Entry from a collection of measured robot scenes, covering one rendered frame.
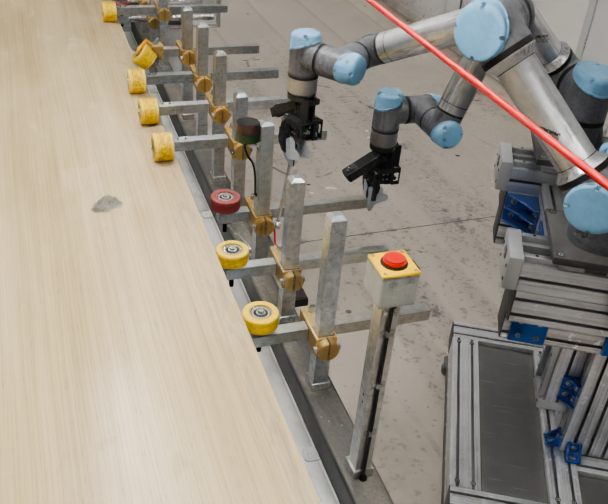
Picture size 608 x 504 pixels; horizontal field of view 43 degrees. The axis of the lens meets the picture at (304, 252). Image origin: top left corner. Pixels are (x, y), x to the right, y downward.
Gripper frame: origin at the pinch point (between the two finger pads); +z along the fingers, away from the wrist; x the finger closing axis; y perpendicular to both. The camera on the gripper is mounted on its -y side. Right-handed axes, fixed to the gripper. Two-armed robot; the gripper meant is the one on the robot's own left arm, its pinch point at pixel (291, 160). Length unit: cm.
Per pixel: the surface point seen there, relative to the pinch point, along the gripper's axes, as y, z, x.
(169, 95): -116, 31, 31
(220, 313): 33, 11, -44
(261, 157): 0.1, -3.5, -10.0
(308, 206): 1.5, 15.3, 6.2
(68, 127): -68, 11, -32
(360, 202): 6.9, 15.8, 21.1
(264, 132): 0.2, -10.5, -9.6
